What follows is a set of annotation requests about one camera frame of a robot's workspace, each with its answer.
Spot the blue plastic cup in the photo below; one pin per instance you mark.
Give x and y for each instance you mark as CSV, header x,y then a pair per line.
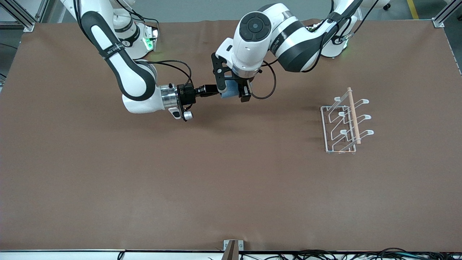
x,y
231,91

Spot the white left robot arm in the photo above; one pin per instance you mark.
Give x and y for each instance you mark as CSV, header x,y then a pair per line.
x,y
288,39

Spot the brown table cover mat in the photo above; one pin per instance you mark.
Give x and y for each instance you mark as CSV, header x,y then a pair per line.
x,y
216,173

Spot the aluminium frame post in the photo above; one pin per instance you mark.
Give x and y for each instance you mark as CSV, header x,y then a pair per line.
x,y
443,18
20,16

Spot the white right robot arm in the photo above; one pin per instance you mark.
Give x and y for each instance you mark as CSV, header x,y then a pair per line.
x,y
133,79

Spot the white table edge rail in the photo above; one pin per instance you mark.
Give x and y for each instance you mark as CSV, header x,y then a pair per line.
x,y
54,255

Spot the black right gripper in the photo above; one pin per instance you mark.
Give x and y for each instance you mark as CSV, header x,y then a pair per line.
x,y
187,94

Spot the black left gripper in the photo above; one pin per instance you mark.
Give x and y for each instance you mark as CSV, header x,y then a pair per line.
x,y
246,91

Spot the grey metal bracket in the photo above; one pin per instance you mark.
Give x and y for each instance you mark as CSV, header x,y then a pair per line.
x,y
233,249

